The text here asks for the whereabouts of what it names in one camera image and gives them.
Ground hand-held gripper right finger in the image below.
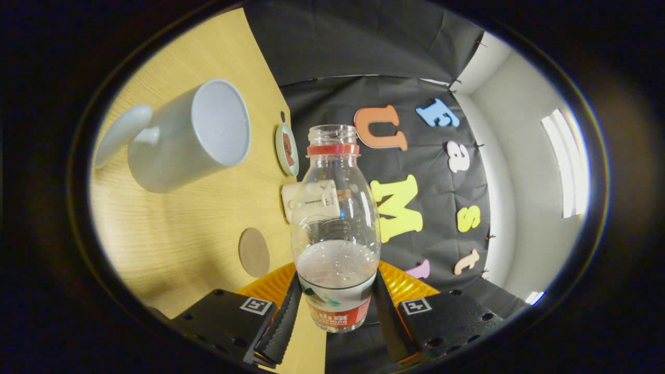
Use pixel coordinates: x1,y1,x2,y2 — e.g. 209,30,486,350
371,259,506,365

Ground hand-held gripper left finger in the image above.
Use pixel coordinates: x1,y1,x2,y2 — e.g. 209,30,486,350
167,261,303,367

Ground clear plastic juice bottle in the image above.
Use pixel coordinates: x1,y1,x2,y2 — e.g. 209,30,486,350
290,124,382,333

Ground round brown coaster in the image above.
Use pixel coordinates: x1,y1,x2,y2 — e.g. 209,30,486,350
238,228,271,278

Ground white cup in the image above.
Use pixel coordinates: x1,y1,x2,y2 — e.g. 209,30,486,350
95,78,252,194

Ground white toaster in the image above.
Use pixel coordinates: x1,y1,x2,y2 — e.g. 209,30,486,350
281,179,343,224

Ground wooden table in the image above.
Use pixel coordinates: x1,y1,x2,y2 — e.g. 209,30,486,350
88,8,328,374

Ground pale green plate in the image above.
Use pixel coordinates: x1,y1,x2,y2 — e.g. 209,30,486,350
275,123,300,177

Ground large ceiling light panel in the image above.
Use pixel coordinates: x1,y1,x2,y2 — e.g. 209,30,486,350
540,108,590,219

